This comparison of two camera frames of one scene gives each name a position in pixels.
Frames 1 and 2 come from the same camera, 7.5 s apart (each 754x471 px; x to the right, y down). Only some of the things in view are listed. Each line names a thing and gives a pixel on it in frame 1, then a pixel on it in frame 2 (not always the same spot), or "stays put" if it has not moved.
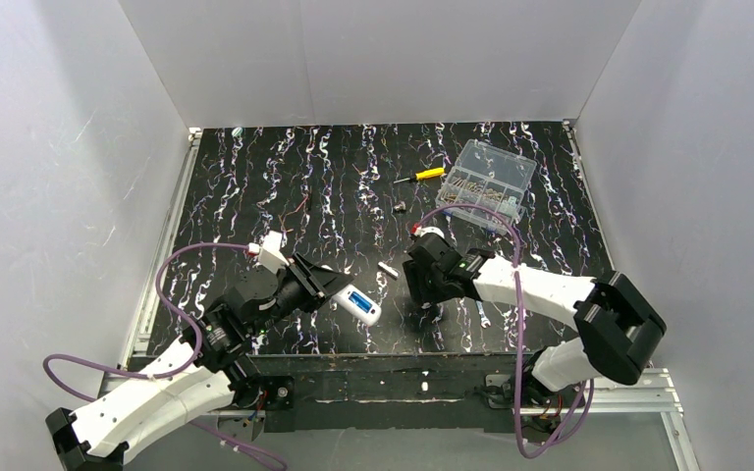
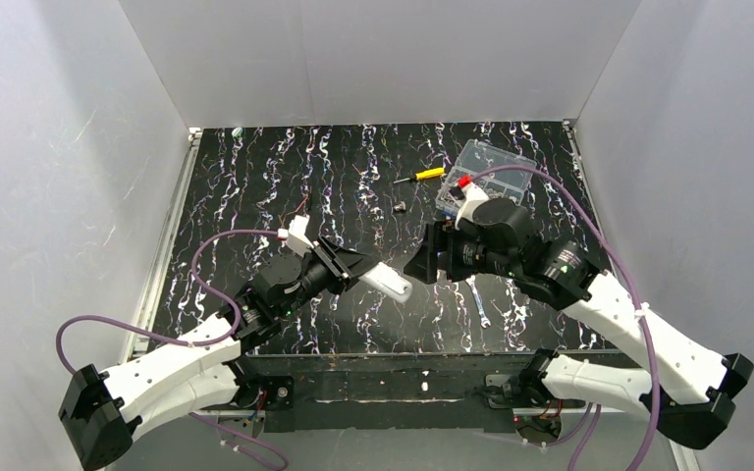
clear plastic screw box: [491, 178] stays put
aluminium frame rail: [148, 309] stays put
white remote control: [357, 304] to [389, 281]
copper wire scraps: [290, 212] stays put
